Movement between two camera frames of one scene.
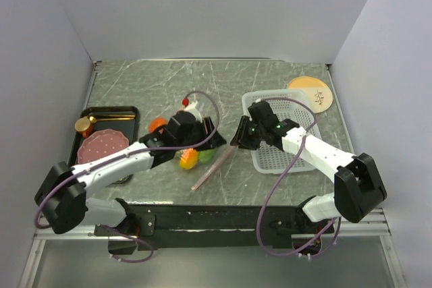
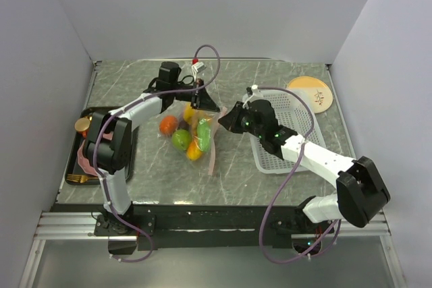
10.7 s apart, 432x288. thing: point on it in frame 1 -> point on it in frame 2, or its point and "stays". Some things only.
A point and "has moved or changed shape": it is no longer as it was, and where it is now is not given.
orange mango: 189,158 has moved or changed shape
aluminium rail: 80,233 stays
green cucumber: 207,156 has moved or changed shape
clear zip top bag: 196,140 has moved or changed shape
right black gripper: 240,137 -> 231,121
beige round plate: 320,95 stays
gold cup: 83,125 stays
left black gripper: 208,125 -> 202,100
